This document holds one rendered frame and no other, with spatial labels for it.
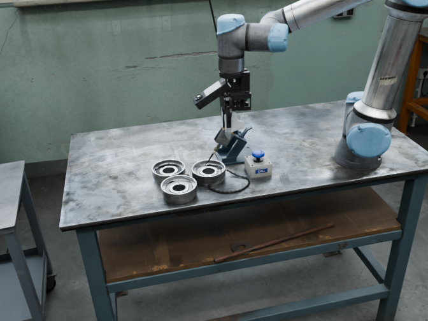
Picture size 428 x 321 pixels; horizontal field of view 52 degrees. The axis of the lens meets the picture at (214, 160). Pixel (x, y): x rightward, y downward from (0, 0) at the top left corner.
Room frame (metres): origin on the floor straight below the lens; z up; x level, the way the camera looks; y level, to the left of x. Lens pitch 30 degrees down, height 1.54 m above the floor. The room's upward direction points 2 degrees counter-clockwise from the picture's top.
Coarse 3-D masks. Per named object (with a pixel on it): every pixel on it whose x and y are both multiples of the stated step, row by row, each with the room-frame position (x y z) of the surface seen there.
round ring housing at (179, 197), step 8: (176, 176) 1.14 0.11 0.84; (184, 176) 1.14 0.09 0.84; (168, 184) 1.12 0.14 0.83; (176, 184) 1.11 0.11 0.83; (184, 184) 1.11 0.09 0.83; (192, 184) 1.11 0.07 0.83; (168, 192) 1.05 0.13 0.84; (176, 192) 1.07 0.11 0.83; (184, 192) 1.07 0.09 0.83; (192, 192) 1.06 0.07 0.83; (168, 200) 1.05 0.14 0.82; (176, 200) 1.04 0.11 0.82; (184, 200) 1.04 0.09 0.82
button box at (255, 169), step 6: (246, 156) 1.24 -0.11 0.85; (252, 156) 1.24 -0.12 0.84; (264, 156) 1.23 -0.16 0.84; (246, 162) 1.21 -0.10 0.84; (252, 162) 1.20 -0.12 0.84; (258, 162) 1.19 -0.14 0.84; (264, 162) 1.19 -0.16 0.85; (270, 162) 1.19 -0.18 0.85; (246, 168) 1.21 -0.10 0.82; (252, 168) 1.17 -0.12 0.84; (258, 168) 1.17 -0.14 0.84; (264, 168) 1.18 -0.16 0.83; (270, 168) 1.18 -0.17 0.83; (252, 174) 1.17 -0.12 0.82; (258, 174) 1.17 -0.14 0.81; (264, 174) 1.18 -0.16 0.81; (270, 174) 1.18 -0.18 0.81
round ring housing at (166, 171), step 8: (160, 160) 1.24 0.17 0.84; (168, 160) 1.24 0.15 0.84; (176, 160) 1.24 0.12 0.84; (152, 168) 1.19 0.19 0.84; (168, 168) 1.22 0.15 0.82; (176, 168) 1.21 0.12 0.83; (184, 168) 1.18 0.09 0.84; (160, 176) 1.15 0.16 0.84; (168, 176) 1.14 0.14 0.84; (160, 184) 1.16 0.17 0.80
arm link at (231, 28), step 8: (224, 16) 1.23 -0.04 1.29; (232, 16) 1.23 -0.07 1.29; (240, 16) 1.23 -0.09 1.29; (224, 24) 1.20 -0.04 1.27; (232, 24) 1.20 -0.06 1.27; (240, 24) 1.20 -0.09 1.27; (224, 32) 1.20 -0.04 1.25; (232, 32) 1.20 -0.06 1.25; (240, 32) 1.20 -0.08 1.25; (224, 40) 1.20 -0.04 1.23; (232, 40) 1.20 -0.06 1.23; (240, 40) 1.19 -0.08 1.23; (224, 48) 1.20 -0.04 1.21; (232, 48) 1.20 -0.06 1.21; (240, 48) 1.20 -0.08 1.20; (224, 56) 1.20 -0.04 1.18; (232, 56) 1.20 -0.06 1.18; (240, 56) 1.21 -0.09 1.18
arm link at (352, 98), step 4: (352, 92) 1.30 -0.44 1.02; (356, 92) 1.30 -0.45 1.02; (360, 92) 1.30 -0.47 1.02; (348, 96) 1.27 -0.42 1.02; (352, 96) 1.25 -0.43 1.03; (356, 96) 1.25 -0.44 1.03; (360, 96) 1.25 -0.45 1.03; (348, 100) 1.26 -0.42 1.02; (352, 100) 1.24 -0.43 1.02; (356, 100) 1.23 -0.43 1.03; (348, 104) 1.26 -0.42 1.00; (352, 104) 1.24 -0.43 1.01; (348, 108) 1.25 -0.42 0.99; (352, 108) 1.23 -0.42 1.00; (348, 112) 1.23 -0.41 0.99; (344, 120) 1.28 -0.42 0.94; (344, 124) 1.27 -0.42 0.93; (344, 128) 1.27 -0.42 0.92; (344, 132) 1.26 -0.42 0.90
